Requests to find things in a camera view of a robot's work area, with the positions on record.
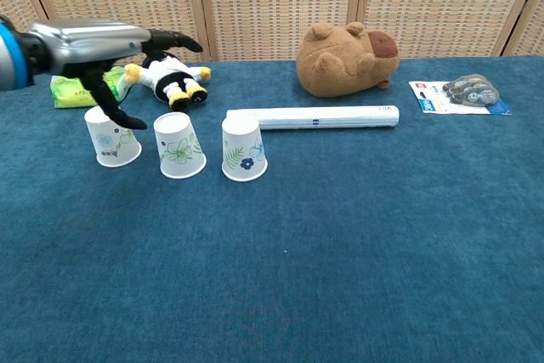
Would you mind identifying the black white penguin plush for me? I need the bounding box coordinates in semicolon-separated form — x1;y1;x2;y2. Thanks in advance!
123;50;213;112

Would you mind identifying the white floral paper cup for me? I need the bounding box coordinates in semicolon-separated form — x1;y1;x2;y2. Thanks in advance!
153;111;207;180
83;105;143;168
221;116;269;183

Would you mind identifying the green crumpled bag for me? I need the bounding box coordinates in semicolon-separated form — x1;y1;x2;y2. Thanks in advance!
49;65;133;110

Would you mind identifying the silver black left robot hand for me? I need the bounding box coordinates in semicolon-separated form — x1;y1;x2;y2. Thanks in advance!
23;18;204;131

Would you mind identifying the correction tape blister pack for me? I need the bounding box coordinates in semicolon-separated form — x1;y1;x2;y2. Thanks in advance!
408;73;513;117

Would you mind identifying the brown capybara plush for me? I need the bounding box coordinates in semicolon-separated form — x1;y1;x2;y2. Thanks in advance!
296;21;401;98

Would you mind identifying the white long tube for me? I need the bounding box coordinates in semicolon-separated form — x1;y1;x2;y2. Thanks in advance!
225;105;401;131

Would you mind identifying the blue felt covered table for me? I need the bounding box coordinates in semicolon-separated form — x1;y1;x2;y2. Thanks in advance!
0;55;544;363

